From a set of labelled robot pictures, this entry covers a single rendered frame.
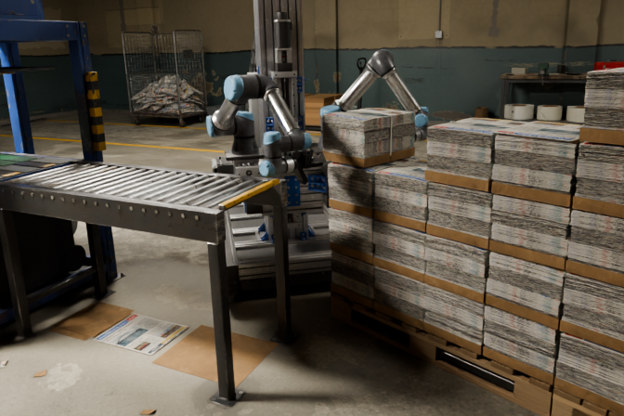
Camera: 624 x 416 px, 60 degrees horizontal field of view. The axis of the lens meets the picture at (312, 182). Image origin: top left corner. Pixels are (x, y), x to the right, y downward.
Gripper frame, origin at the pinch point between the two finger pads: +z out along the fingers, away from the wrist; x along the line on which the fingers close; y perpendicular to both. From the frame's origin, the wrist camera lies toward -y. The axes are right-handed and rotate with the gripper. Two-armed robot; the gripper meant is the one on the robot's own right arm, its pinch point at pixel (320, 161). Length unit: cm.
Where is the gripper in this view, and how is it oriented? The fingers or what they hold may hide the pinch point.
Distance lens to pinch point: 256.6
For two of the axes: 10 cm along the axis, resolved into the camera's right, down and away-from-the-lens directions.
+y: -0.3, -9.7, -2.5
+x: -7.0, -1.6, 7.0
